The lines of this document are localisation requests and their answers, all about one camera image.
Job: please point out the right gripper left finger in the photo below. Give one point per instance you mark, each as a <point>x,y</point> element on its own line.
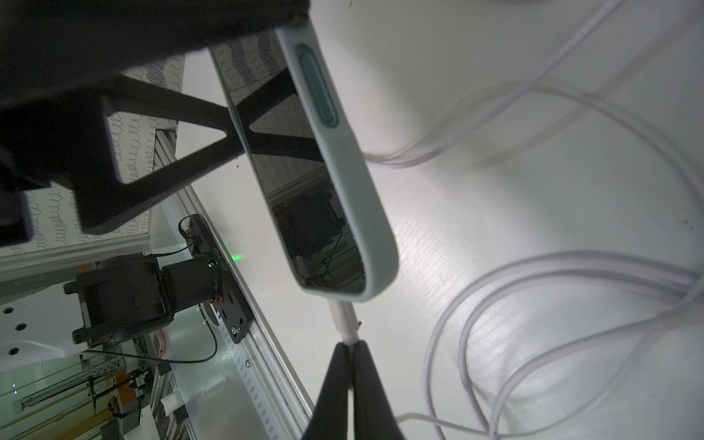
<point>330,417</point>

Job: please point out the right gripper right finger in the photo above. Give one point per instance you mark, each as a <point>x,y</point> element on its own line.
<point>373,416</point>

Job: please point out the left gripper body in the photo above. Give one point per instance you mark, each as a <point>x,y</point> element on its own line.
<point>63,69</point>

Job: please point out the phone with mint case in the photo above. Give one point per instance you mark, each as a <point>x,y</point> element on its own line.
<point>307,161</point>

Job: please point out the aluminium front rail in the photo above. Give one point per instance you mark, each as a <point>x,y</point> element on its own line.
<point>233,390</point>

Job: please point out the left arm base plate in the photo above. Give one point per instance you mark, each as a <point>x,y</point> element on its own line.
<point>229,303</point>

